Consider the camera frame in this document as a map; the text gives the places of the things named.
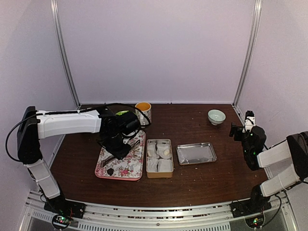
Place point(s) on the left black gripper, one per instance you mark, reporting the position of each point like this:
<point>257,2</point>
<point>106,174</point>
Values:
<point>120,154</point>

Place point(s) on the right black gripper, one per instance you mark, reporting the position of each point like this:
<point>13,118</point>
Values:
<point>233,128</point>

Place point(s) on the white swirl chocolate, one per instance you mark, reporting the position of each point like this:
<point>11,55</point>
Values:
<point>151,153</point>

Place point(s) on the tan tin lid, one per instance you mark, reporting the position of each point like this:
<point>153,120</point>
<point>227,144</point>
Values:
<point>196,153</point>

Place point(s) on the white heart chocolate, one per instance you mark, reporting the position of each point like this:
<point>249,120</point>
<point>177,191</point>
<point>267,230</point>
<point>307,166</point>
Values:
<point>166,152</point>

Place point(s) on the metal tongs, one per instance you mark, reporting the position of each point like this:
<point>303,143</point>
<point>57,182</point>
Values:
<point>106,161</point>

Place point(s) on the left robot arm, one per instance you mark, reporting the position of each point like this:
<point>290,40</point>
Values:
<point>36,125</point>

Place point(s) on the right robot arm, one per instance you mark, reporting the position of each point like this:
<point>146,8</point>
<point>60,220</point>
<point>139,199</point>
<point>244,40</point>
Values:
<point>291,152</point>

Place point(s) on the dark chocolate piece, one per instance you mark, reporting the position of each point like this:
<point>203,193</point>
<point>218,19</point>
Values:
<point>110,171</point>

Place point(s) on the tan chocolate tin box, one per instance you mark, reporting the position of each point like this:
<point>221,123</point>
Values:
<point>159,166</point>

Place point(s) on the pale celadon small bowl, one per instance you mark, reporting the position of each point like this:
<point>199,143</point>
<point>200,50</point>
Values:
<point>216,117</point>

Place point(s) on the green plastic plate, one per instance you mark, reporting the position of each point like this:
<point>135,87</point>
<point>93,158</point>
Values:
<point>121,112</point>

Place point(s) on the floral rectangular tray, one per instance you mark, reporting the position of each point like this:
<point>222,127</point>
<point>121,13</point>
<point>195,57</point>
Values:
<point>129,168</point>

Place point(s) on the floral mug orange inside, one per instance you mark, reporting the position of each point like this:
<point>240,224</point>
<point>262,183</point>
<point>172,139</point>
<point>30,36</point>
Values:
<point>144,113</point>

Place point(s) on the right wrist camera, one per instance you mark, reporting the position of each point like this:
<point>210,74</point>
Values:
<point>249,121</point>

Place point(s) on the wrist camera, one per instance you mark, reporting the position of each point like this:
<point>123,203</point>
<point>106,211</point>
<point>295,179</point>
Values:
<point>128,123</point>
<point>249,121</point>

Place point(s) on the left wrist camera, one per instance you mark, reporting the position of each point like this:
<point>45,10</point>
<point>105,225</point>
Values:
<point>128,123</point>

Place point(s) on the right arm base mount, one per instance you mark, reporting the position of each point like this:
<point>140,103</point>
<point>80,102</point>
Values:
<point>251,209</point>

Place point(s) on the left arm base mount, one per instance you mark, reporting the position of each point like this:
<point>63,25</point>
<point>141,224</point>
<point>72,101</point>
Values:
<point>65,211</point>

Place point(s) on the aluminium front rail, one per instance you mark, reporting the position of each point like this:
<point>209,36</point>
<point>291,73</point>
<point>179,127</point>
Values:
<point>212,217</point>

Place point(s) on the right aluminium corner post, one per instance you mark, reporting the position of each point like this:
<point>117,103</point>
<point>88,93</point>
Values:
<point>249,51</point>

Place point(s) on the aluminium corner post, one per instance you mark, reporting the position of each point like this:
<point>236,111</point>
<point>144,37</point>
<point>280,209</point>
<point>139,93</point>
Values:
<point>63,53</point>
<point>249,51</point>

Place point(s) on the left aluminium corner post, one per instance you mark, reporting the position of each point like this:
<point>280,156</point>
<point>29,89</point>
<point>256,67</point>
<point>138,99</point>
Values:
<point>63,53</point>

